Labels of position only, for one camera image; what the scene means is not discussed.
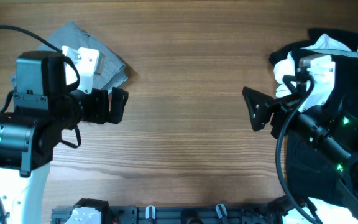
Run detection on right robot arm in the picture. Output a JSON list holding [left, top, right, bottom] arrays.
[[242, 75, 358, 220]]

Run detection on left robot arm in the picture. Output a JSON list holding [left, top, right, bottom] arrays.
[[0, 51, 129, 223]]

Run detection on grey shorts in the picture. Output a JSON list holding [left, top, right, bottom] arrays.
[[10, 21, 129, 94]]

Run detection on left black cable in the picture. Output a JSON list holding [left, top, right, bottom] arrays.
[[0, 24, 63, 224]]

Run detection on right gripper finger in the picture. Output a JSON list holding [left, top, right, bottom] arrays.
[[242, 86, 275, 131], [283, 75, 306, 95]]

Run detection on black garment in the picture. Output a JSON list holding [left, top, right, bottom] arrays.
[[262, 28, 358, 215]]

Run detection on white garment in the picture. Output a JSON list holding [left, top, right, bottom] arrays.
[[272, 33, 358, 99]]

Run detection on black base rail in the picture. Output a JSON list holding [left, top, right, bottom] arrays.
[[50, 197, 293, 224]]

